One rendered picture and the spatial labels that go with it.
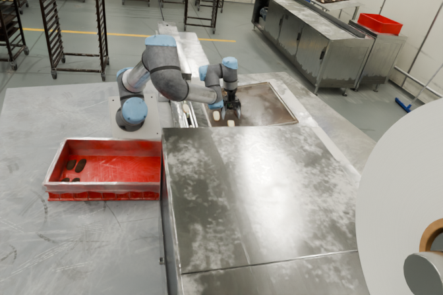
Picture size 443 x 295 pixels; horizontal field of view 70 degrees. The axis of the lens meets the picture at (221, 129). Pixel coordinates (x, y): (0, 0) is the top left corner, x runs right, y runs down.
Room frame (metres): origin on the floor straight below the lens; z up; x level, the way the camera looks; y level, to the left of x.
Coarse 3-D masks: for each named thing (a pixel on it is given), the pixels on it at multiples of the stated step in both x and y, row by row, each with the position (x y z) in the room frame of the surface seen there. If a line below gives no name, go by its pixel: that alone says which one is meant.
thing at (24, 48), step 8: (8, 0) 3.70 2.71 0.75; (0, 8) 3.38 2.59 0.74; (8, 8) 3.65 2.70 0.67; (16, 8) 3.84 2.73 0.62; (0, 16) 3.37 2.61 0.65; (8, 16) 3.76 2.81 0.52; (0, 24) 3.46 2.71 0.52; (8, 24) 3.70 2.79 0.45; (0, 32) 3.41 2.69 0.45; (8, 32) 3.63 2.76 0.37; (0, 40) 3.35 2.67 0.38; (8, 40) 3.38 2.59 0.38; (24, 40) 3.86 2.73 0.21; (8, 48) 3.37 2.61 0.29; (24, 48) 3.80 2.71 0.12; (16, 56) 3.51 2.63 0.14
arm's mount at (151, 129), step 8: (112, 96) 1.44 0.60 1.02; (144, 96) 1.51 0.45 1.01; (152, 96) 1.53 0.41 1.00; (112, 104) 1.41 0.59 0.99; (120, 104) 1.43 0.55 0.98; (152, 104) 1.50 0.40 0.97; (112, 112) 1.38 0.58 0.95; (152, 112) 1.47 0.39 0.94; (112, 120) 1.35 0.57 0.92; (152, 120) 1.44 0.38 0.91; (112, 128) 1.34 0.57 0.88; (120, 128) 1.34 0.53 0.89; (144, 128) 1.39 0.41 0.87; (152, 128) 1.41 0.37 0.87; (160, 128) 1.43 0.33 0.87; (120, 136) 1.31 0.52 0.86; (128, 136) 1.33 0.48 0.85; (136, 136) 1.35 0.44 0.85; (144, 136) 1.36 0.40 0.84; (152, 136) 1.38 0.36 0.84; (160, 136) 1.40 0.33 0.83
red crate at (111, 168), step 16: (96, 160) 1.14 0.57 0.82; (112, 160) 1.16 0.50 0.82; (128, 160) 1.18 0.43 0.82; (144, 160) 1.20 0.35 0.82; (64, 176) 1.00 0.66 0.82; (80, 176) 1.02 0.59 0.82; (96, 176) 1.03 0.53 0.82; (112, 176) 1.05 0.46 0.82; (128, 176) 1.06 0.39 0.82; (144, 176) 1.08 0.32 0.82; (48, 192) 0.86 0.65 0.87; (96, 192) 0.90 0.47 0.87; (128, 192) 0.93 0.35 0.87; (144, 192) 0.94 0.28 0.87
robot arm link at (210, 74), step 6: (204, 66) 1.43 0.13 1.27; (210, 66) 1.43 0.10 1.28; (216, 66) 1.44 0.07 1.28; (198, 72) 1.44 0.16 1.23; (204, 72) 1.40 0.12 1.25; (210, 72) 1.41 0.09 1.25; (216, 72) 1.41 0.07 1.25; (222, 72) 1.42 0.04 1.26; (204, 78) 1.40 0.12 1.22; (210, 78) 1.39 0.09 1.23; (216, 78) 1.40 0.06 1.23; (210, 84) 1.37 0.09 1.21
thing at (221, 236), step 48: (192, 144) 0.75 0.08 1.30; (240, 144) 0.79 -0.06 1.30; (288, 144) 0.83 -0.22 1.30; (192, 192) 0.56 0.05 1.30; (240, 192) 0.59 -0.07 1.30; (288, 192) 0.61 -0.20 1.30; (336, 192) 0.64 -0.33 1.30; (192, 240) 0.42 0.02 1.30; (240, 240) 0.44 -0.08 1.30; (288, 240) 0.46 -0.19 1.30; (336, 240) 0.48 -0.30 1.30; (192, 288) 0.32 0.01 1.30; (240, 288) 0.33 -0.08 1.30; (288, 288) 0.35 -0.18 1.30; (336, 288) 0.36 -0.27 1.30
